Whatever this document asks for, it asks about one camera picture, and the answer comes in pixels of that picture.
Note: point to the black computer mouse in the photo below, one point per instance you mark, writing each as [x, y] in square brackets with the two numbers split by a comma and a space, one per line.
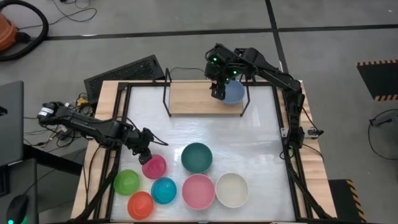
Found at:
[17, 210]

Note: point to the wooden shelf with black frame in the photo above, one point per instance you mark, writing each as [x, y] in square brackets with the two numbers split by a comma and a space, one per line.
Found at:
[192, 99]

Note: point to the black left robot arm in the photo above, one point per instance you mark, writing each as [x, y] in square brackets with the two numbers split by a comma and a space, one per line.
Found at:
[93, 129]

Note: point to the black desk surface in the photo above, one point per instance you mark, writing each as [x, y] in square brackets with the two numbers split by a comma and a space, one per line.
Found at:
[28, 183]

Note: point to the small white clamp device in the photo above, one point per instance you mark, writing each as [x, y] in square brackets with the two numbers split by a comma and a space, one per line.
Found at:
[314, 132]

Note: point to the black metal table frame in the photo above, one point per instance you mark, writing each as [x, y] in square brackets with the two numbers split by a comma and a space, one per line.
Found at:
[122, 87]

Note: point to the orange vacuum cleaner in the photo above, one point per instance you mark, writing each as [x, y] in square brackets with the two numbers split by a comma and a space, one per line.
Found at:
[5, 32]

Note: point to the small magenta plastic bowl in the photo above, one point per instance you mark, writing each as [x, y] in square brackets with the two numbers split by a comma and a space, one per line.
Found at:
[155, 167]

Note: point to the yellow connector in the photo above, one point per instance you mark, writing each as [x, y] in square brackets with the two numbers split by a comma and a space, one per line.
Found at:
[82, 101]

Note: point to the white table mat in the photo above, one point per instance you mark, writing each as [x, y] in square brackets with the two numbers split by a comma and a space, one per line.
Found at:
[248, 140]

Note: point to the large pink bowl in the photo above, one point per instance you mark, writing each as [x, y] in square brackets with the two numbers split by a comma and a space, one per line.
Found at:
[198, 191]

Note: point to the large dark teal bowl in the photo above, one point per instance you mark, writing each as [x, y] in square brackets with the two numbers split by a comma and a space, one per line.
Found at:
[196, 157]

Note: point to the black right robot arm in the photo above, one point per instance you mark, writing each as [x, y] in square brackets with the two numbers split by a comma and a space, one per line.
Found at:
[273, 73]

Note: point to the large white bowl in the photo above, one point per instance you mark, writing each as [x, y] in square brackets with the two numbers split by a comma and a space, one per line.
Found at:
[232, 190]

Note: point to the small orange plastic bowl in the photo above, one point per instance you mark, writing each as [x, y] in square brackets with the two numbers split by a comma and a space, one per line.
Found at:
[140, 205]

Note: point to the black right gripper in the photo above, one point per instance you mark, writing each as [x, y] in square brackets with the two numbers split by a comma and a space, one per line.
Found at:
[220, 63]

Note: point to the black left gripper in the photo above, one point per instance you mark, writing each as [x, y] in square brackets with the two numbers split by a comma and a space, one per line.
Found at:
[141, 140]

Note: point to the large blue-grey bowl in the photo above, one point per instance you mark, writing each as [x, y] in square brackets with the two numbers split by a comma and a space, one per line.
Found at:
[234, 92]

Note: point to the small green plastic bowl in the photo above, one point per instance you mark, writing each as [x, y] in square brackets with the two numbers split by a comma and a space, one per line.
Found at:
[126, 182]

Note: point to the black hazard-striped floor mat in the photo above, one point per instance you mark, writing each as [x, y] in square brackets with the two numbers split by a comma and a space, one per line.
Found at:
[345, 199]
[379, 79]

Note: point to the small cyan plastic bowl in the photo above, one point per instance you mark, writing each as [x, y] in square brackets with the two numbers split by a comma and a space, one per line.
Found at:
[163, 190]

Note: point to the grey laptop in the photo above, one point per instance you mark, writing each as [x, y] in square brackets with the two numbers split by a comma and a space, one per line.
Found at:
[11, 121]

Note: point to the black perforated panel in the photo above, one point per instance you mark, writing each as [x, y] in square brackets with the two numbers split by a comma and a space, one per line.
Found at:
[124, 74]

